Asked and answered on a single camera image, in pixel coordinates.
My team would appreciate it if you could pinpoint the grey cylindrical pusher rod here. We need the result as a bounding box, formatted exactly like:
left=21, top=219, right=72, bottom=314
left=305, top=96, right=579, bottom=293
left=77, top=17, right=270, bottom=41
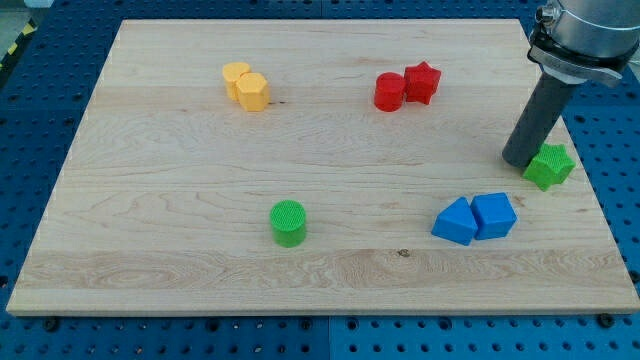
left=502, top=73, right=578, bottom=168

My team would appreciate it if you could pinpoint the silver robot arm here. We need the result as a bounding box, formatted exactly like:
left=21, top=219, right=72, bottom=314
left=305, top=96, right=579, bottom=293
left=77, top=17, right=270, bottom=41
left=502, top=0, right=639, bottom=169

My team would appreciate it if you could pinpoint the wooden board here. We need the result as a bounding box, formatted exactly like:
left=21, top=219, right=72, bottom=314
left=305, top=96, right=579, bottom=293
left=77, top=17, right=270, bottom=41
left=7, top=19, right=639, bottom=317

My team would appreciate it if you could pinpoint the green star block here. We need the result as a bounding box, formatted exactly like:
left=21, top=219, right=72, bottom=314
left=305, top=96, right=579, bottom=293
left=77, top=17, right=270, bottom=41
left=522, top=144, right=576, bottom=191

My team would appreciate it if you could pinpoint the blue cube block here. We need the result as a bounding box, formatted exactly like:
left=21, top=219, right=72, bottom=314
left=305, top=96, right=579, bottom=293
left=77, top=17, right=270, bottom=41
left=471, top=192, right=517, bottom=240

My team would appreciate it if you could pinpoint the red star block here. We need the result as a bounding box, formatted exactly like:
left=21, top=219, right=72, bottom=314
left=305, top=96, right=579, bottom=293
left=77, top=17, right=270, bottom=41
left=404, top=61, right=441, bottom=105

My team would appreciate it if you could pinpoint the blue triangle block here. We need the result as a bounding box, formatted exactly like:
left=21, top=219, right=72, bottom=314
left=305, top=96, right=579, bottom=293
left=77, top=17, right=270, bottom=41
left=431, top=197, right=478, bottom=246

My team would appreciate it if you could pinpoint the red cylinder block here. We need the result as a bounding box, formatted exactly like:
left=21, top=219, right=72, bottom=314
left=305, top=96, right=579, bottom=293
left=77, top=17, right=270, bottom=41
left=374, top=72, right=405, bottom=112

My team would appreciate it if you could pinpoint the green cylinder block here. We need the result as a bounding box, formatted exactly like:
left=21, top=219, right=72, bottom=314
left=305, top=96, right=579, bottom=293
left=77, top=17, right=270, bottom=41
left=269, top=200, right=306, bottom=248

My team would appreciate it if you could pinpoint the yellow hexagon block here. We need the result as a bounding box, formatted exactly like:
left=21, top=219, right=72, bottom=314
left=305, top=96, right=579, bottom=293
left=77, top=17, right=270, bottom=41
left=236, top=72, right=270, bottom=112

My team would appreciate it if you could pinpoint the yellow cylinder block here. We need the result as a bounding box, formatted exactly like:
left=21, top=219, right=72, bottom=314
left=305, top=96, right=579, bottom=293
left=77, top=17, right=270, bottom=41
left=222, top=62, right=251, bottom=101

